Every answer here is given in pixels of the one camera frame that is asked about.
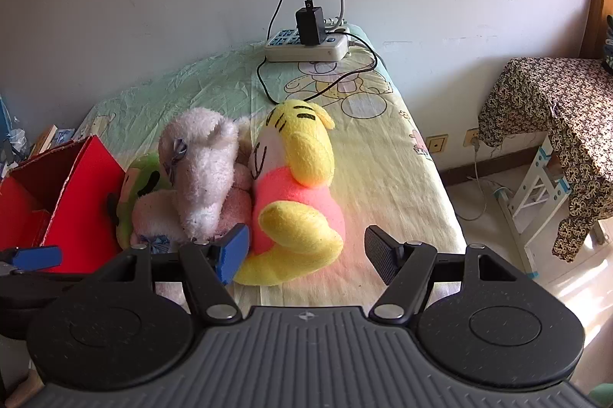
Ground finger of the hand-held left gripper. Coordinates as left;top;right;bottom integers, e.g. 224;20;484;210
0;245;64;275

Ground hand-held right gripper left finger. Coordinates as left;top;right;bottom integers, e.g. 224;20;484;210
96;223;251;325

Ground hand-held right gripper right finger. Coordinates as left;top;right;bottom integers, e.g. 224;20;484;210
364;224;523;325

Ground yellow tiger plush toy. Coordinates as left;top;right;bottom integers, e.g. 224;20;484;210
233;99;346;287

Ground red cardboard box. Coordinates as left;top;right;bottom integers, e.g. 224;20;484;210
0;135;128;275

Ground white plush rabbit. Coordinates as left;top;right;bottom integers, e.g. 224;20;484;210
131;107;240;253

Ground green plush toy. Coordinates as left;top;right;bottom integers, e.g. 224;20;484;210
108;152;175;248

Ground cartoon print bedsheet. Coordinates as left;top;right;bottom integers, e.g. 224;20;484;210
72;22;467;308

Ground clear plastic bag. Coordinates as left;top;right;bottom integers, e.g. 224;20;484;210
8;128;32;161

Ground orange book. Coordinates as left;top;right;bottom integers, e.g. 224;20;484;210
29;125;59;160

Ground blue bag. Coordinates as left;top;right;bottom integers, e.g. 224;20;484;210
0;94;15;150

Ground white step stool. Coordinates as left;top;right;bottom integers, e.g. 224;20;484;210
495;135;570;279

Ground white power strip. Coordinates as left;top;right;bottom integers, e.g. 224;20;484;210
265;25;349;63

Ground brown patterned cloth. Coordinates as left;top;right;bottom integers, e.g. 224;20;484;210
478;56;613;264

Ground black charger adapter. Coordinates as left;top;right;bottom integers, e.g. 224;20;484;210
295;6;325;47

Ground green object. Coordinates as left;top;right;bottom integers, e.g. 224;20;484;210
587;382;613;408

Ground stacked folded clothes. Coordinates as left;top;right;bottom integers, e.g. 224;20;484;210
601;15;613;74

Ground white floor cable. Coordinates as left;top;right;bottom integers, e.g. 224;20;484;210
452;140;513;222

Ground black charger cable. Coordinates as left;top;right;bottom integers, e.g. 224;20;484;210
256;0;379;106

